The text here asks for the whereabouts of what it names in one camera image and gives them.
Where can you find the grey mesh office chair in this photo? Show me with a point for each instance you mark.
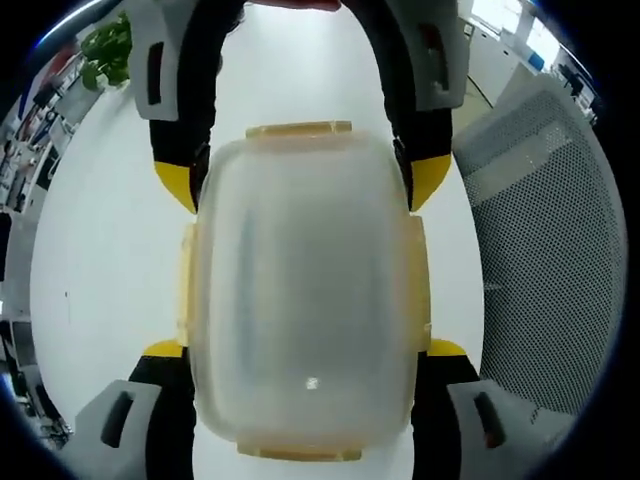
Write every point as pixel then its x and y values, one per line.
pixel 545 250

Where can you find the clear lid with yellow clips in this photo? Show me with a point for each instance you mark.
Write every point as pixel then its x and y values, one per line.
pixel 305 280

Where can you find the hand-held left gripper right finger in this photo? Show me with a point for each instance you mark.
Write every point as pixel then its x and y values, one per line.
pixel 450 400

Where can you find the white storage cabinet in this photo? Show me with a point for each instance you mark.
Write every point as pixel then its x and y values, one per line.
pixel 492 55

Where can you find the green potted plant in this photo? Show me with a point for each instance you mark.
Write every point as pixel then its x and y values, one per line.
pixel 107 50

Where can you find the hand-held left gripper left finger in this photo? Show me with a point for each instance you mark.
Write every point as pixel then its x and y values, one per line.
pixel 165 400

